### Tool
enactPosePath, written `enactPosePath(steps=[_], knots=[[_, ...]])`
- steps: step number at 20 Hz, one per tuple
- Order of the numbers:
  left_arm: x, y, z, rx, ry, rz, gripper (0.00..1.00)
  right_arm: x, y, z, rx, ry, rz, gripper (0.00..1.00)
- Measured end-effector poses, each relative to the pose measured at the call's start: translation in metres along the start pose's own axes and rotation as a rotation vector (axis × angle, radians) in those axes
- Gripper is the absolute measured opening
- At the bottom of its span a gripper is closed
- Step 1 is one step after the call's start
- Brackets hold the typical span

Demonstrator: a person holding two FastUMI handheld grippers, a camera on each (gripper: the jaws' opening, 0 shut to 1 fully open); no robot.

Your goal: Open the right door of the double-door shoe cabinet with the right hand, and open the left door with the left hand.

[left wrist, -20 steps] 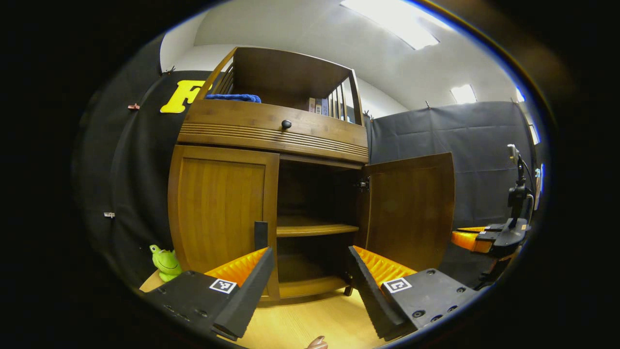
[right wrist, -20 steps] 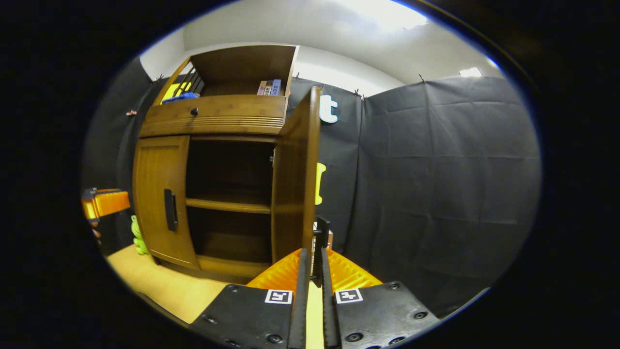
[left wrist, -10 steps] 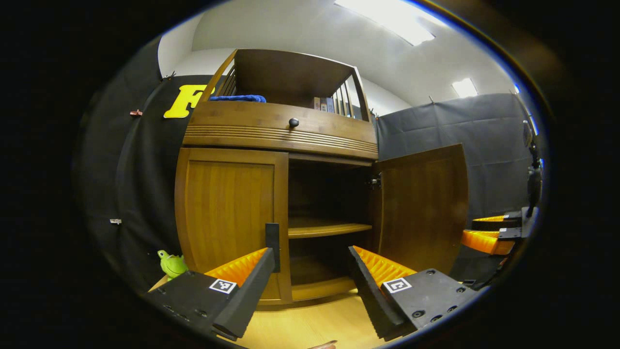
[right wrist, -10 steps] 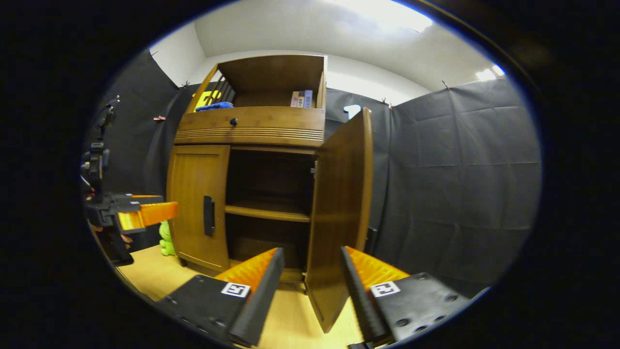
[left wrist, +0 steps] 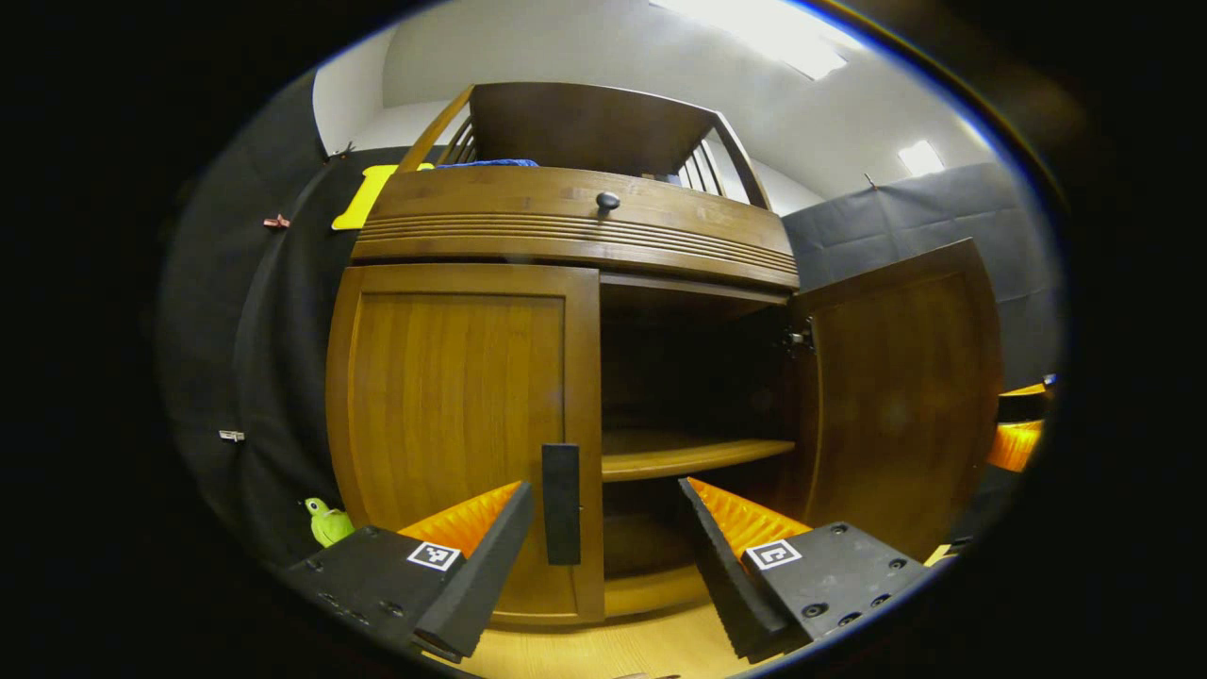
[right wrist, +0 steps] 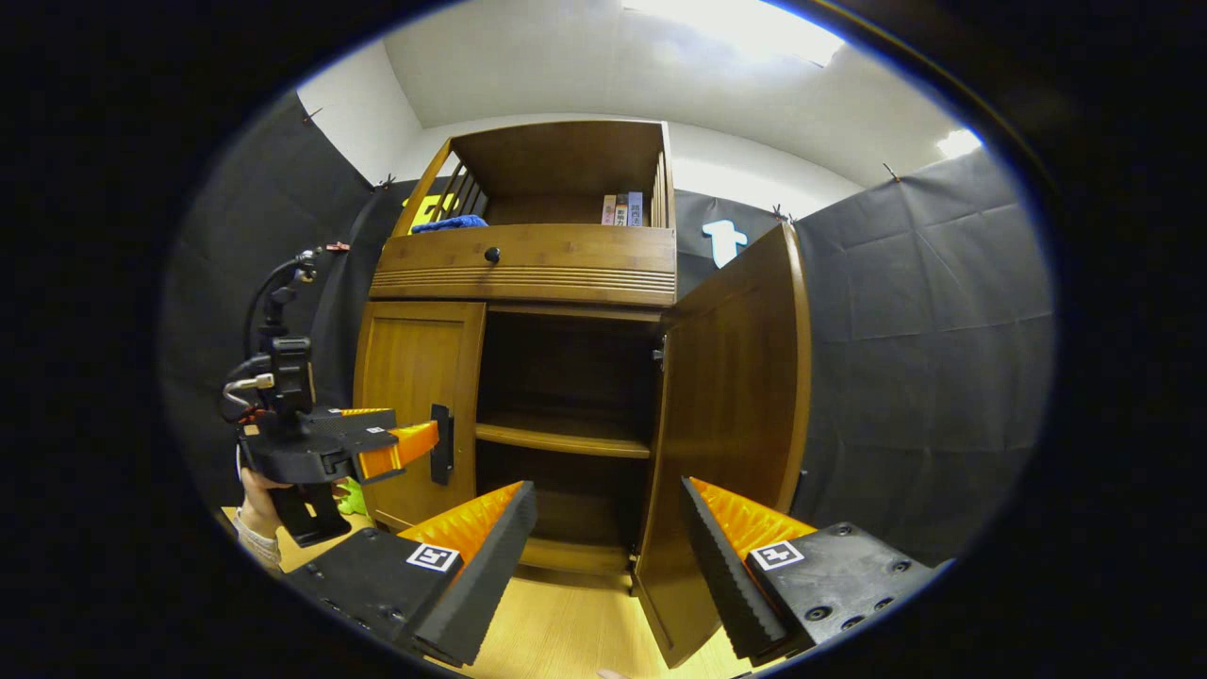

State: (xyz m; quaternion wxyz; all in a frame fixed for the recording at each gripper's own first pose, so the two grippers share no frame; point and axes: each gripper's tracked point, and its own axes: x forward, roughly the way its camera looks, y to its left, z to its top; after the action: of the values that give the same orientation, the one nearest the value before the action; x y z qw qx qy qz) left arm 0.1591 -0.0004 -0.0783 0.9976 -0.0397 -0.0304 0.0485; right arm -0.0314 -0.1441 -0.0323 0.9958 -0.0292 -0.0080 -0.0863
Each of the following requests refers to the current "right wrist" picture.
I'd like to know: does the wooden shoe cabinet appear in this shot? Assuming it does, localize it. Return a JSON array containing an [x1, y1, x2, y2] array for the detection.
[[366, 119, 680, 578]]

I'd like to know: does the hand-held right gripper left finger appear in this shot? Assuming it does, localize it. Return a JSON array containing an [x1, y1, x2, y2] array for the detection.
[[283, 481, 538, 667]]

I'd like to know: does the black cable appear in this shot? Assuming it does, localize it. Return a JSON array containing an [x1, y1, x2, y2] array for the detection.
[[243, 247, 322, 361]]

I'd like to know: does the wooden cabinet shelf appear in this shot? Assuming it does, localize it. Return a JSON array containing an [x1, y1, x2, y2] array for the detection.
[[474, 410, 653, 460]]

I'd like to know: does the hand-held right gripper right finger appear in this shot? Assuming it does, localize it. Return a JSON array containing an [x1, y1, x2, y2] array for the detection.
[[679, 476, 944, 663]]

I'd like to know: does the wooden drawer with black knob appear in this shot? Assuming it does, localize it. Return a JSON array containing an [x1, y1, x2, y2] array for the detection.
[[370, 224, 678, 308]]

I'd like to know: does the large ceiling light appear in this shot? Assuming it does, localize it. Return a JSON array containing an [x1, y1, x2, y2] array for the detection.
[[622, 0, 846, 68]]

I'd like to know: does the wooden shoe cabinet door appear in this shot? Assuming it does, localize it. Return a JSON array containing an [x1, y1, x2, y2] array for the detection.
[[634, 222, 813, 670], [354, 300, 488, 532]]

